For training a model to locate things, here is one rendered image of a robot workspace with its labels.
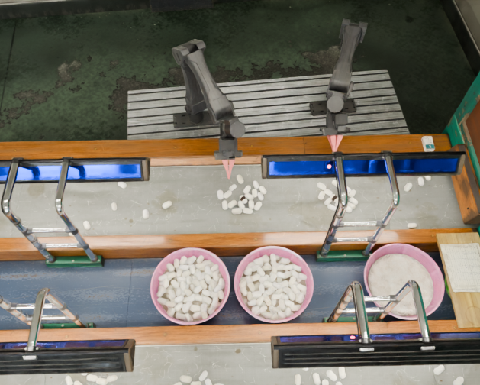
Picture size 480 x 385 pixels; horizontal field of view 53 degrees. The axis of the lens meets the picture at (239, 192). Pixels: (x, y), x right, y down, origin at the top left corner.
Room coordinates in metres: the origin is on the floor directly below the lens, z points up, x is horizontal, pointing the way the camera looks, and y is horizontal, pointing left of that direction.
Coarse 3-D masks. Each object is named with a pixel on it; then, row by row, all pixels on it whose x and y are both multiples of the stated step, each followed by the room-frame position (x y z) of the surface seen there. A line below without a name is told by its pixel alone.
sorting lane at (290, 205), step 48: (0, 192) 0.89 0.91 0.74; (48, 192) 0.89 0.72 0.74; (96, 192) 0.89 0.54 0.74; (144, 192) 0.89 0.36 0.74; (192, 192) 0.89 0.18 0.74; (240, 192) 0.89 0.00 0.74; (288, 192) 0.89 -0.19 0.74; (336, 192) 0.89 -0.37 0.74; (384, 192) 0.89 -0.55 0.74; (432, 192) 0.89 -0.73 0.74
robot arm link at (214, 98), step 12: (180, 48) 1.26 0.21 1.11; (204, 48) 1.27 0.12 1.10; (180, 60) 1.25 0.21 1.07; (192, 60) 1.21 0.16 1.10; (204, 60) 1.22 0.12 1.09; (204, 72) 1.19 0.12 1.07; (204, 84) 1.15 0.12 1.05; (216, 84) 1.16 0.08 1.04; (204, 96) 1.14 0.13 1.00; (216, 96) 1.12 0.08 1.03; (216, 108) 1.08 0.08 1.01; (228, 108) 1.09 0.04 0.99
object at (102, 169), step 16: (0, 160) 0.79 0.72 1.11; (32, 160) 0.79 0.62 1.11; (48, 160) 0.79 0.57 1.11; (80, 160) 0.79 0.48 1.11; (96, 160) 0.79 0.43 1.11; (112, 160) 0.79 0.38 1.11; (128, 160) 0.79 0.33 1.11; (144, 160) 0.79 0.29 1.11; (0, 176) 0.76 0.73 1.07; (32, 176) 0.76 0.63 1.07; (48, 176) 0.76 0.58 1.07; (80, 176) 0.76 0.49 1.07; (96, 176) 0.76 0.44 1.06; (112, 176) 0.76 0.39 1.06; (128, 176) 0.76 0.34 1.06; (144, 176) 0.76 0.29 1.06
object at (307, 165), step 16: (272, 160) 0.80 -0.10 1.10; (288, 160) 0.80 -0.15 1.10; (304, 160) 0.80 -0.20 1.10; (320, 160) 0.80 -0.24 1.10; (352, 160) 0.80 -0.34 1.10; (368, 160) 0.80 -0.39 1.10; (384, 160) 0.80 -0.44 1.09; (400, 160) 0.80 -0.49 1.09; (416, 160) 0.80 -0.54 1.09; (432, 160) 0.80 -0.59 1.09; (448, 160) 0.80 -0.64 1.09; (464, 160) 0.80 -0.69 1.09; (272, 176) 0.77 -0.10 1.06; (288, 176) 0.77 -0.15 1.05; (304, 176) 0.77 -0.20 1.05; (320, 176) 0.77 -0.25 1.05; (352, 176) 0.77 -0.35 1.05; (368, 176) 0.78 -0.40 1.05
